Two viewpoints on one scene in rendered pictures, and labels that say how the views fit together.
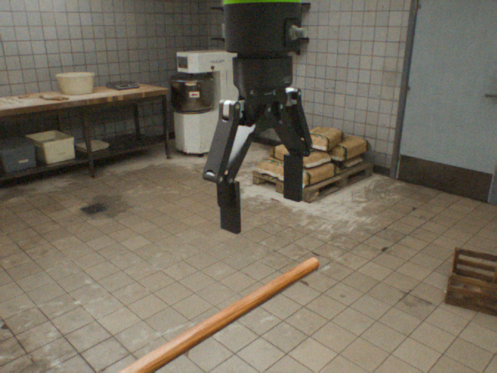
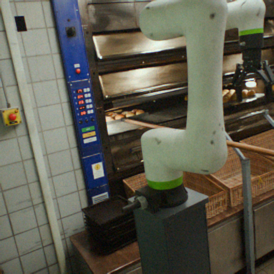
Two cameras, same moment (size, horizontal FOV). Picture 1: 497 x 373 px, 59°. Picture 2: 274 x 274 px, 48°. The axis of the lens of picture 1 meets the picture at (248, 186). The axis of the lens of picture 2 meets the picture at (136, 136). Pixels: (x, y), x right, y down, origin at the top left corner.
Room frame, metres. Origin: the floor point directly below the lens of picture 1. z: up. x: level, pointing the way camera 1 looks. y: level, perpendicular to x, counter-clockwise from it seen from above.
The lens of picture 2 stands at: (0.46, -1.37, 1.68)
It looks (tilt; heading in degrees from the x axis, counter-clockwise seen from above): 14 degrees down; 107
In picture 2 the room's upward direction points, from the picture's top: 8 degrees counter-clockwise
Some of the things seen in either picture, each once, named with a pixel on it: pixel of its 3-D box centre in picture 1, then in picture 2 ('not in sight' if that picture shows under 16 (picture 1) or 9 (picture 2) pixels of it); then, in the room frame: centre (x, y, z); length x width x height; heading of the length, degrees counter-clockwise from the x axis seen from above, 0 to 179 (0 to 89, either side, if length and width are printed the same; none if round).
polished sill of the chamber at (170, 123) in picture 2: not in sight; (203, 114); (0.27, 1.23, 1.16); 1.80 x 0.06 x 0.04; 45
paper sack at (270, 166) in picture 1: (285, 163); not in sight; (4.62, -0.40, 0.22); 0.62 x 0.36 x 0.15; 140
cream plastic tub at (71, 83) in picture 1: (76, 83); not in sight; (5.19, 2.00, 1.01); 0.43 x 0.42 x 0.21; 135
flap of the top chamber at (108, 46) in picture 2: not in sight; (199, 35); (0.28, 1.21, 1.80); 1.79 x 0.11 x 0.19; 45
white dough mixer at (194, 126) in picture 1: (203, 103); not in sight; (5.89, 0.61, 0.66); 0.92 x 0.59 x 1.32; 135
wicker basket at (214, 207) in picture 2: not in sight; (173, 194); (0.06, 0.61, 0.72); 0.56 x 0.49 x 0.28; 46
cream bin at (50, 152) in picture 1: (51, 146); not in sight; (4.83, 2.25, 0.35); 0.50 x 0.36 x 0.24; 46
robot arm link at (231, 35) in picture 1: (265, 30); (250, 42); (0.56, -0.02, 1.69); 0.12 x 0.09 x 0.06; 49
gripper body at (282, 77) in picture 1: (262, 92); (251, 61); (0.56, -0.02, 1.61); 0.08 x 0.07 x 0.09; 139
